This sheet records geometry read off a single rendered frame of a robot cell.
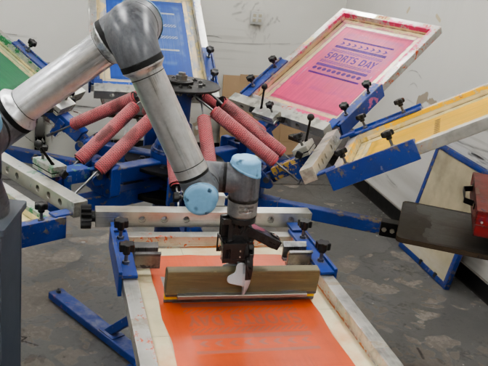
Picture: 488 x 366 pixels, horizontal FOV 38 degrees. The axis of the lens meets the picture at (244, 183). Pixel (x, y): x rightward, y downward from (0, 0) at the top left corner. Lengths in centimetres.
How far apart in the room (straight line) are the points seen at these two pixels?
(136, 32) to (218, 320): 73
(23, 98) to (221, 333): 72
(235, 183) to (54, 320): 208
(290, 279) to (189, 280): 27
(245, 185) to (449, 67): 324
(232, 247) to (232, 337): 22
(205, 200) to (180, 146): 13
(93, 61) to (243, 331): 73
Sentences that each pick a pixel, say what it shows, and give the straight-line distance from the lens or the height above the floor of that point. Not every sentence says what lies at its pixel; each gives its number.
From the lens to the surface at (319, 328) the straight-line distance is 183.
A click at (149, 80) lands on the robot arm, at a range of 153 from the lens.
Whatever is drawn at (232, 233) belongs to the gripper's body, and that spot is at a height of 116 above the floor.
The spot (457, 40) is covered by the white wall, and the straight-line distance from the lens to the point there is 478.
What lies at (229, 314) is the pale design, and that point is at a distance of 184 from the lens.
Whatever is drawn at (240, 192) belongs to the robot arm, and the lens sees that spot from 172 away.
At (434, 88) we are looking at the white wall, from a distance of 496.
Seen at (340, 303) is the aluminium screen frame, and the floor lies 99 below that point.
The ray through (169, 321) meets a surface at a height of 95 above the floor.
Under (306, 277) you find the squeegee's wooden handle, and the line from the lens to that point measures 190.
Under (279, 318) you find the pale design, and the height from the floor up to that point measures 95.
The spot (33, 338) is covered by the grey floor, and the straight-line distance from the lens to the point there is 353.
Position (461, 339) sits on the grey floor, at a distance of 398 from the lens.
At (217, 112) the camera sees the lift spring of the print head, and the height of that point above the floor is 124.
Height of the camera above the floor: 186
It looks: 19 degrees down
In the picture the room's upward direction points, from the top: 7 degrees clockwise
